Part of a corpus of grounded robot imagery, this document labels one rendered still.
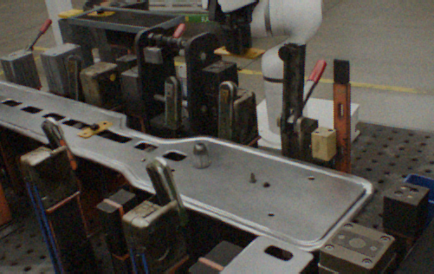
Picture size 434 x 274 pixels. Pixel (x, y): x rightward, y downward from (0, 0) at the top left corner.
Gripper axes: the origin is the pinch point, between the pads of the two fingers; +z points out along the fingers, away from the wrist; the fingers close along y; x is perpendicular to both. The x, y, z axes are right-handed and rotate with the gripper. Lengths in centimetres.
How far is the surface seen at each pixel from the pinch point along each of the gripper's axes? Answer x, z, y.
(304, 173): 7.1, 27.4, -6.7
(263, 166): -1.0, 27.4, -5.2
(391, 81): -93, 128, -283
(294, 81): 0.4, 13.3, -15.1
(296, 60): 1.4, 8.7, -14.9
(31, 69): -102, 27, -19
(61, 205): -38, 35, 18
